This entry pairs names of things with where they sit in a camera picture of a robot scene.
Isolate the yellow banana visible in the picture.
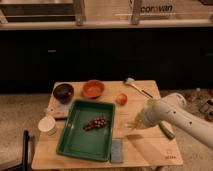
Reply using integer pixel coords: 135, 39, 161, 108
127, 117, 140, 130

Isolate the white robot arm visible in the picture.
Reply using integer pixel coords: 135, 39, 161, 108
134, 93, 213, 149

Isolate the red bowl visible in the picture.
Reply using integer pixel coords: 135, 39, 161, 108
82, 80, 105, 99

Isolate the dark brown bowl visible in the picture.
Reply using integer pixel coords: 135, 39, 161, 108
53, 83, 74, 104

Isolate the green cup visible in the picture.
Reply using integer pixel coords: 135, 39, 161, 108
146, 98, 157, 107

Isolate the green cucumber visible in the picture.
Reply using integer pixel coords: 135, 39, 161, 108
159, 122, 175, 140

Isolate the red apple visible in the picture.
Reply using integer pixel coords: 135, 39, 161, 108
116, 93, 128, 106

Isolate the grey sponge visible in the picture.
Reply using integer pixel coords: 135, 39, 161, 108
111, 139, 124, 163

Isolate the bunch of dark grapes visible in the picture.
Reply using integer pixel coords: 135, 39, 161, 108
83, 116, 107, 131

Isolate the green plastic tray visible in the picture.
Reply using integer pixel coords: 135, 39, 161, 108
56, 100, 115, 162

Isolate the white cylindrical container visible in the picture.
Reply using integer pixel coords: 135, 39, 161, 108
38, 116, 57, 135

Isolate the cardboard box with lettering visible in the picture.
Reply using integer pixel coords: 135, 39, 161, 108
140, 0, 174, 20

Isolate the black chair back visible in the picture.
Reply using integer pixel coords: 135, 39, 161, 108
3, 130, 30, 171

